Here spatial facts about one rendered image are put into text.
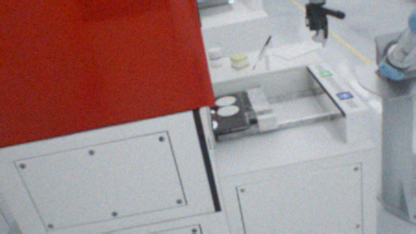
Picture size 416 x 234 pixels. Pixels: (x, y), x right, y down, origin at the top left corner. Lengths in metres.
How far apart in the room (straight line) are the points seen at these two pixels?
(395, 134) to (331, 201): 0.73
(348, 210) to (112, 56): 1.17
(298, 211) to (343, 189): 0.20
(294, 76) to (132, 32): 1.16
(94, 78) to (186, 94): 0.27
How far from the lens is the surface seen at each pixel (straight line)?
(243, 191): 1.69
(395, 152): 2.47
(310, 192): 1.76
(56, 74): 1.27
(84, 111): 1.30
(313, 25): 1.92
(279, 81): 2.16
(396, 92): 2.16
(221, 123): 1.85
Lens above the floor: 1.77
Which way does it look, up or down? 27 degrees down
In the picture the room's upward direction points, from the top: 12 degrees counter-clockwise
